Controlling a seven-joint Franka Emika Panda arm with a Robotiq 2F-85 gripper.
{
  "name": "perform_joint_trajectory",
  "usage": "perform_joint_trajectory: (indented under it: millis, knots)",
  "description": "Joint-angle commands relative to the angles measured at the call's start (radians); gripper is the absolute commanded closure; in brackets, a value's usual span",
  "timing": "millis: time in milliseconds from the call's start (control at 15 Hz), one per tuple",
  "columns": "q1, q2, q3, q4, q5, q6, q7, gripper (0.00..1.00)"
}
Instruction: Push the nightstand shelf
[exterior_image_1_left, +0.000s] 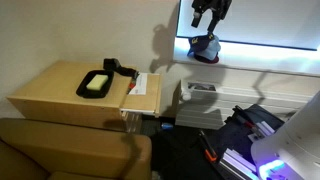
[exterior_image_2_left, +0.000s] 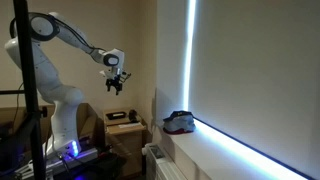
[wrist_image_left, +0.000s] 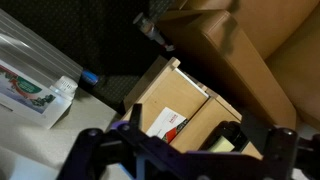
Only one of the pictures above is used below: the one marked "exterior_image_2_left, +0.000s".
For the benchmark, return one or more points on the grey roller window blind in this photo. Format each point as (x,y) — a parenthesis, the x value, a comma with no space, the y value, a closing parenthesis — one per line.
(256,83)

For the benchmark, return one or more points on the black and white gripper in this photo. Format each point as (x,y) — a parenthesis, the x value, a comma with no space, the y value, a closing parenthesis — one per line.
(115,75)

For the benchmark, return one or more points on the wooden nightstand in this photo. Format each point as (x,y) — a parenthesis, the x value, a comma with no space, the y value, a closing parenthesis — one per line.
(124,141)

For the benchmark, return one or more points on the white wall radiator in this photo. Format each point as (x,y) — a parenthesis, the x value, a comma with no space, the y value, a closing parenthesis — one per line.
(163,163)

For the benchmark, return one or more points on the black camera stand pole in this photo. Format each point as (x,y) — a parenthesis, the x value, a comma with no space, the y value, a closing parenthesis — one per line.
(29,90)

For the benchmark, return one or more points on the black rectangular box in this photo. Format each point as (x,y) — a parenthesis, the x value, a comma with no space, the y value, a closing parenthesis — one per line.
(116,115)

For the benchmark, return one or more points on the metal robot base platform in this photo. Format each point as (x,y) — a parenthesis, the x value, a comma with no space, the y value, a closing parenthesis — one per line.
(56,161)

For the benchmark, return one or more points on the wooden nightstand pull-out shelf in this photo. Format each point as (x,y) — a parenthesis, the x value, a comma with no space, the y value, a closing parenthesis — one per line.
(126,127)

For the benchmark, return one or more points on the small black gadget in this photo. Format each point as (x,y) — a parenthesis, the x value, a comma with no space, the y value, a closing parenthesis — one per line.
(133,115)

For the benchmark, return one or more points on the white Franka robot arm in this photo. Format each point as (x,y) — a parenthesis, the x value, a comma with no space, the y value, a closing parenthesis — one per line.
(60,96)

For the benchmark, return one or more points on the dark folded cloth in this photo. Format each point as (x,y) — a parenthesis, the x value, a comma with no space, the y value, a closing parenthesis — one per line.
(179,122)

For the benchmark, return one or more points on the white paper sheet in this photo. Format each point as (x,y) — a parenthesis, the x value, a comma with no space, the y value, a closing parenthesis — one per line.
(129,125)

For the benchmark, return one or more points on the wooden bed headboard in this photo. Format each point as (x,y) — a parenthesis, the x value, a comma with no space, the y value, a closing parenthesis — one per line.
(46,120)

